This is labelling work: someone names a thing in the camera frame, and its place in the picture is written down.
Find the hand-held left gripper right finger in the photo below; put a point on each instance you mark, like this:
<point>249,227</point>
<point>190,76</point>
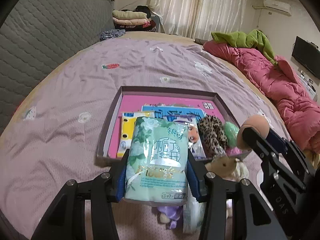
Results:
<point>193,180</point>

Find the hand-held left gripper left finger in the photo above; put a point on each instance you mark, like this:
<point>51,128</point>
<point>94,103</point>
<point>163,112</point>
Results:
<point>120,182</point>

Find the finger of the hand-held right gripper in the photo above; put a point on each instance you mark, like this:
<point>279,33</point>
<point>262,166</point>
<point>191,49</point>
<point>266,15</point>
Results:
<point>257,142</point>
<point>277,141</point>

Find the beige makeup sponge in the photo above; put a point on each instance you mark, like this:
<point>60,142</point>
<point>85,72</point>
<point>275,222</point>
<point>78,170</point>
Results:
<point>255,122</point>

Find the green makeup sponge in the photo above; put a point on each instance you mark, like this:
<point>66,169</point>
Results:
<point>231,132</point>

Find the plush bear pink dress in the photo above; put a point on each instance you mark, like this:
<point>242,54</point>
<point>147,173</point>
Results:
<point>222,166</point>

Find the white tissue pack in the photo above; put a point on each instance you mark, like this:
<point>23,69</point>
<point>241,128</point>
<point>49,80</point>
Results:
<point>193,212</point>

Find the plush bear purple dress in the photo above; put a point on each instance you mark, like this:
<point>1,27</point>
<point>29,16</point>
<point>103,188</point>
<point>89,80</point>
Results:
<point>170,211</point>

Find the doll face plastic packet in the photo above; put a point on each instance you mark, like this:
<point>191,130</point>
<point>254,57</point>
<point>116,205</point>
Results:
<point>196,140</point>

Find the green tissue pack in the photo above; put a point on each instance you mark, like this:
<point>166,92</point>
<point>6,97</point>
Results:
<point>155,155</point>

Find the leopard print scrunchie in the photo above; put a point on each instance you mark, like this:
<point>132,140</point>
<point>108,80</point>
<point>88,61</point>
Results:
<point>212,132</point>

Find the small yellow picture book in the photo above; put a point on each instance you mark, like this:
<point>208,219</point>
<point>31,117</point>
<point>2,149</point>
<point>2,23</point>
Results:
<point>126,135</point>

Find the shallow dark cardboard box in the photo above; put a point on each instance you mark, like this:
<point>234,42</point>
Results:
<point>165,91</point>

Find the pink quilt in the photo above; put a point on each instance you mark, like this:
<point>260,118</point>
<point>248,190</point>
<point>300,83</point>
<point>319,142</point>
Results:
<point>275,85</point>

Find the black television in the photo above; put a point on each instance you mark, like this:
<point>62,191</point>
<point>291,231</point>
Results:
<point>306,55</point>

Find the green garment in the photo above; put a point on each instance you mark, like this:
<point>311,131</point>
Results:
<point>240,38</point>

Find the white air conditioner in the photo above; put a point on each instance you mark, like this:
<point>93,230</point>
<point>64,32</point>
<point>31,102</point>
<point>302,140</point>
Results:
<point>276,5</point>

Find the white curtain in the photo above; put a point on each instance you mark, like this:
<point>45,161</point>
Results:
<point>200,5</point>

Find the blue patterned cloth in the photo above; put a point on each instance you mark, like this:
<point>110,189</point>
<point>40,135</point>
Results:
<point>111,33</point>

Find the grey blue stool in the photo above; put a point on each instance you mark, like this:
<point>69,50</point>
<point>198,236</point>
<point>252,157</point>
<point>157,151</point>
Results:
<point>157,23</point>

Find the grey quilted headboard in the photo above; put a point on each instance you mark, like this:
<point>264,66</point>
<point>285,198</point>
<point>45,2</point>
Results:
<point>50,42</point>

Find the dark floral folded cloth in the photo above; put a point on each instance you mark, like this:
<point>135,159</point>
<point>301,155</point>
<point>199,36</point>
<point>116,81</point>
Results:
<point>150,25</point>

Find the pink folded blanket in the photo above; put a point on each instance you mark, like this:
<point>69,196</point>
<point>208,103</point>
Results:
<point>130,21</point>

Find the beige folded blanket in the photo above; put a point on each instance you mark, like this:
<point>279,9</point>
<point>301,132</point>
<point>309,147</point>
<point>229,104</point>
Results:
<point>127,14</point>

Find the black garment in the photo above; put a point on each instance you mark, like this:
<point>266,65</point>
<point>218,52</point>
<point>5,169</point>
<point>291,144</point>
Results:
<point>143,9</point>

